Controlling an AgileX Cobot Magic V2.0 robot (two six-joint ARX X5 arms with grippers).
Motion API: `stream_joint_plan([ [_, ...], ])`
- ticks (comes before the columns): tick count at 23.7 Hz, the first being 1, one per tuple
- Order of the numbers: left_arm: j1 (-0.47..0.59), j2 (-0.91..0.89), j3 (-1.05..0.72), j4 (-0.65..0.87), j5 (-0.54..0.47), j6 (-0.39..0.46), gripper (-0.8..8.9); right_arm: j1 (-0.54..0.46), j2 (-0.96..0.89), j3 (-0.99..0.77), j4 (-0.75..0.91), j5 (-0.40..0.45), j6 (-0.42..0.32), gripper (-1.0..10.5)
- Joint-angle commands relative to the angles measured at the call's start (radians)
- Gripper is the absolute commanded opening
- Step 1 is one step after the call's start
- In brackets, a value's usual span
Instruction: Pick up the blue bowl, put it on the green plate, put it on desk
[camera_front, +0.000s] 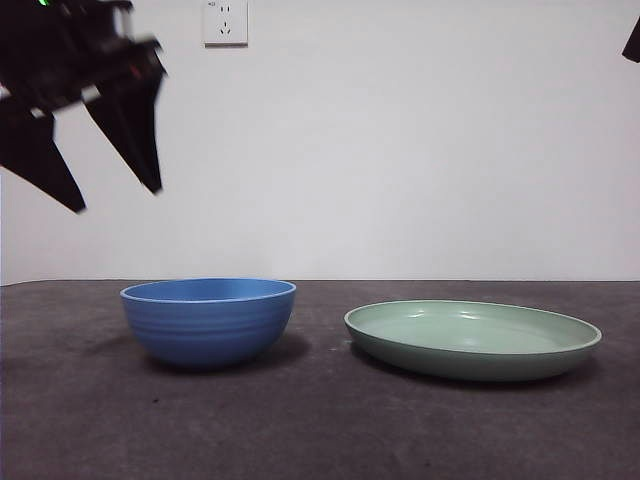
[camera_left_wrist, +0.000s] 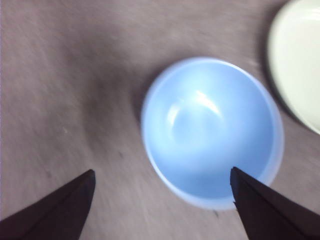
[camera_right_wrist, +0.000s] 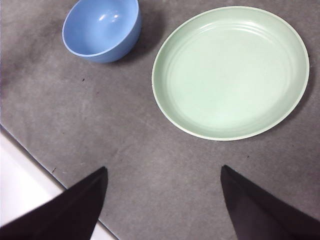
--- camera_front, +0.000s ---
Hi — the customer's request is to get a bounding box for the blue ribbed bowl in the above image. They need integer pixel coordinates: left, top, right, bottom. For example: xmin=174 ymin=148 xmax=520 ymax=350
xmin=119 ymin=278 xmax=298 ymax=372

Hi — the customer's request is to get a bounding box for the green round plate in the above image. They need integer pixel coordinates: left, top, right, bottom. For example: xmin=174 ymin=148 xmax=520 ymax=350
xmin=343 ymin=299 xmax=603 ymax=383

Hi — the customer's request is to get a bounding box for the white wall socket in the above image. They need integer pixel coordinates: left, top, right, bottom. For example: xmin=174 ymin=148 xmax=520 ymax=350
xmin=203 ymin=0 xmax=250 ymax=49

